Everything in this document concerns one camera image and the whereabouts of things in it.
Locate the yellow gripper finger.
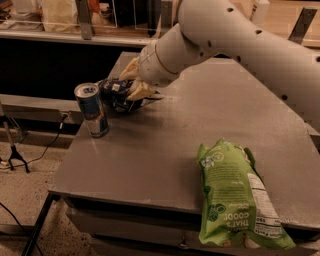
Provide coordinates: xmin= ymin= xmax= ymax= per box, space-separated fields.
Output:
xmin=119 ymin=57 xmax=139 ymax=80
xmin=126 ymin=80 xmax=157 ymax=101

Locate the blue chip bag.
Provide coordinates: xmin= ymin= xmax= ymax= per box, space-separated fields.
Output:
xmin=95 ymin=77 xmax=165 ymax=114

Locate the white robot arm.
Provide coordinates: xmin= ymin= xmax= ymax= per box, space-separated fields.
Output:
xmin=120 ymin=0 xmax=320 ymax=130

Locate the redbull can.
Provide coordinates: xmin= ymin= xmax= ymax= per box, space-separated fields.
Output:
xmin=74 ymin=83 xmax=108 ymax=138

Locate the green chip bag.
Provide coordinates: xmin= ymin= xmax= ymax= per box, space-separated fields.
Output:
xmin=196 ymin=139 xmax=295 ymax=249

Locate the black table leg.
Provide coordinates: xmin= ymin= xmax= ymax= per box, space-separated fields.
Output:
xmin=21 ymin=193 xmax=60 ymax=256

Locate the black tripod stand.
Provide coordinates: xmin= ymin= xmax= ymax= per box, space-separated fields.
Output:
xmin=0 ymin=102 xmax=29 ymax=173

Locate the metal shelf post middle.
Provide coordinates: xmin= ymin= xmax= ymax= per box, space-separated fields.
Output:
xmin=161 ymin=0 xmax=173 ymax=34

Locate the metal shelf post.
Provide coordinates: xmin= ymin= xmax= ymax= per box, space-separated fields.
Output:
xmin=161 ymin=0 xmax=173 ymax=34
xmin=75 ymin=0 xmax=93 ymax=40

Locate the metal shelf post left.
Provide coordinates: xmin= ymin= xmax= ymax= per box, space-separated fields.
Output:
xmin=75 ymin=0 xmax=93 ymax=40

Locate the black power cable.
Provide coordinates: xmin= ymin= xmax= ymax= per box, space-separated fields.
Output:
xmin=19 ymin=113 xmax=69 ymax=166

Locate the metal shelf bracket right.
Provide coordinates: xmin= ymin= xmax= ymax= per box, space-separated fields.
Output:
xmin=288 ymin=7 xmax=317 ymax=44

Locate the black floor cable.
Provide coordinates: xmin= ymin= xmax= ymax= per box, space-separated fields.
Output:
xmin=0 ymin=201 xmax=44 ymax=256

